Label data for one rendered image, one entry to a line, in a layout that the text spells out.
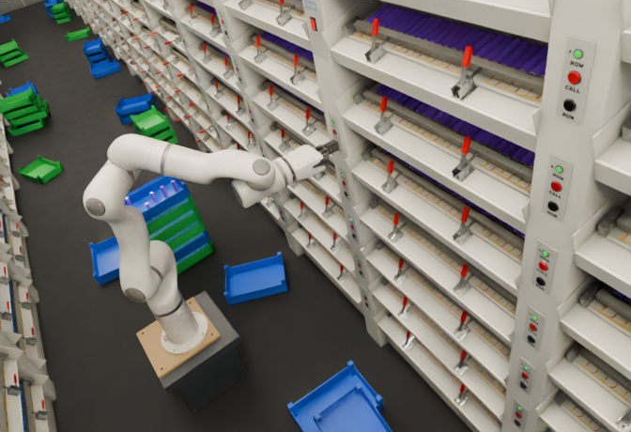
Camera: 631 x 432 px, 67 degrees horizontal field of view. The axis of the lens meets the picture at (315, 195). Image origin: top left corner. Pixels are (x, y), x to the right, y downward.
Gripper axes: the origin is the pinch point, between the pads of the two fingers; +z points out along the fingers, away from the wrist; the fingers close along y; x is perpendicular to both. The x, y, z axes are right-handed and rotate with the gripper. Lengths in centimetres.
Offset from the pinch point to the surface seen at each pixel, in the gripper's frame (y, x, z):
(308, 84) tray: -17.7, 12.7, 5.7
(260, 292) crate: -54, -97, -25
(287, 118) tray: -37.4, -6.9, 4.3
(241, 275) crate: -74, -100, -27
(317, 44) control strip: -0.1, 30.9, 1.9
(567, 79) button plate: 69, 42, 2
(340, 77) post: 4.7, 22.2, 4.1
